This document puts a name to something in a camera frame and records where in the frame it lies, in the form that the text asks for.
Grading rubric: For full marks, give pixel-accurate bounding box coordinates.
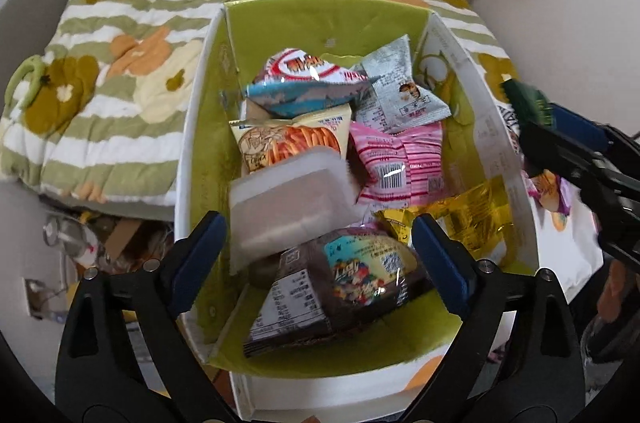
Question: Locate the brown cartoon snack packet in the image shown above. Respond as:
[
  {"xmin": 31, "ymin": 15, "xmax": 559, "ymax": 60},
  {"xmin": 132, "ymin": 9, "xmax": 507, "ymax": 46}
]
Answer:
[{"xmin": 242, "ymin": 227, "xmax": 437, "ymax": 359}]

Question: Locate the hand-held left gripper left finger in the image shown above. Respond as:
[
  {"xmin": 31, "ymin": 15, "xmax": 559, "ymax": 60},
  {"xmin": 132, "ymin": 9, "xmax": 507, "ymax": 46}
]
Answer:
[{"xmin": 56, "ymin": 211, "xmax": 229, "ymax": 404}]

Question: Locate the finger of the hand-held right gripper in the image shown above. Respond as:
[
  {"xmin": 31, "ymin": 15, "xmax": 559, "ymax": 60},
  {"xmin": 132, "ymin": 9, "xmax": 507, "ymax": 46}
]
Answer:
[
  {"xmin": 549, "ymin": 102, "xmax": 640, "ymax": 164},
  {"xmin": 520, "ymin": 122, "xmax": 603, "ymax": 204}
]

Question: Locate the green ring toy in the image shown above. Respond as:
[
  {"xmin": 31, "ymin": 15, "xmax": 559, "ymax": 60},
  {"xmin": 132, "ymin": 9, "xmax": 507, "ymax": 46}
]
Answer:
[{"xmin": 5, "ymin": 56, "xmax": 49, "ymax": 110}]

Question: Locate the wall outlet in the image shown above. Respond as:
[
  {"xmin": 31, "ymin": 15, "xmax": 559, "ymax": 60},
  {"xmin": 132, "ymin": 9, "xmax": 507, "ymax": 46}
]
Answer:
[{"xmin": 22, "ymin": 278, "xmax": 69, "ymax": 322}]

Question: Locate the floral striped blanket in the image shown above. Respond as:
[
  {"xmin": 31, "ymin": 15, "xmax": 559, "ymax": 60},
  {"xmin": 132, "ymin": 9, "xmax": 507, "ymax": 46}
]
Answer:
[{"xmin": 0, "ymin": 0, "xmax": 521, "ymax": 210}]

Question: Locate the red white blue snack packet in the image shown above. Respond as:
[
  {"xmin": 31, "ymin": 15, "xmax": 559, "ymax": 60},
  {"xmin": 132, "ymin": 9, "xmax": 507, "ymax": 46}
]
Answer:
[{"xmin": 244, "ymin": 48, "xmax": 384, "ymax": 120}]

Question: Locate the dark green snack packet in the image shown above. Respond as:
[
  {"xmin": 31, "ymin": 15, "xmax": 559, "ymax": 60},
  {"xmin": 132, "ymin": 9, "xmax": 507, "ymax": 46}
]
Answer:
[{"xmin": 502, "ymin": 80, "xmax": 557, "ymax": 126}]

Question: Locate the grey foil snack packet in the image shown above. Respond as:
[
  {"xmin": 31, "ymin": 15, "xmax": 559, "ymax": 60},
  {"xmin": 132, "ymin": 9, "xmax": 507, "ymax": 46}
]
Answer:
[{"xmin": 352, "ymin": 35, "xmax": 452, "ymax": 134}]

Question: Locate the green cardboard box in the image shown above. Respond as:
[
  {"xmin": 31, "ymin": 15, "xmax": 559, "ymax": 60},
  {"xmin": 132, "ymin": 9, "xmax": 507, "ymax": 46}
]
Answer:
[{"xmin": 175, "ymin": 0, "xmax": 542, "ymax": 379}]

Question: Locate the purple snack packet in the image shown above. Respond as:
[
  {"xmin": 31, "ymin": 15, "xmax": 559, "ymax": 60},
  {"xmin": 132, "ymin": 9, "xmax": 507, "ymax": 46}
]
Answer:
[{"xmin": 527, "ymin": 170, "xmax": 574, "ymax": 219}]

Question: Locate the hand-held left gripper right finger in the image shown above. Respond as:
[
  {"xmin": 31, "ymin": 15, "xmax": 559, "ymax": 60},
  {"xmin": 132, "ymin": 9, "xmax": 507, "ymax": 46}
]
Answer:
[{"xmin": 410, "ymin": 214, "xmax": 585, "ymax": 406}]

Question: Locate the pink snack packet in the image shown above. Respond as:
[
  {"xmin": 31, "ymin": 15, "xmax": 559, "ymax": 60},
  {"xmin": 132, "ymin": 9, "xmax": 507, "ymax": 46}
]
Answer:
[{"xmin": 347, "ymin": 120, "xmax": 447, "ymax": 210}]

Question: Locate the yellow foil snack packet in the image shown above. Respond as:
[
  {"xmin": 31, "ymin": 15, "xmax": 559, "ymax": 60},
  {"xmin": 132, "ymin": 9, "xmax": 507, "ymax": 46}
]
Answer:
[{"xmin": 375, "ymin": 177, "xmax": 517, "ymax": 265}]

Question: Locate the orange sticks snack packet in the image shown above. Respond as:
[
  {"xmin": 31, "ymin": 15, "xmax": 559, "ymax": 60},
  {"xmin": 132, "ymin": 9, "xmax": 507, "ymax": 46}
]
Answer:
[{"xmin": 230, "ymin": 103, "xmax": 354, "ymax": 176}]

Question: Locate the white translucent cake packet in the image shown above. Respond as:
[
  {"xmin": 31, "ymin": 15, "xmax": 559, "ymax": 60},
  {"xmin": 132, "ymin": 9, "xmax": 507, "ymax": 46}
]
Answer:
[{"xmin": 228, "ymin": 150, "xmax": 364, "ymax": 275}]

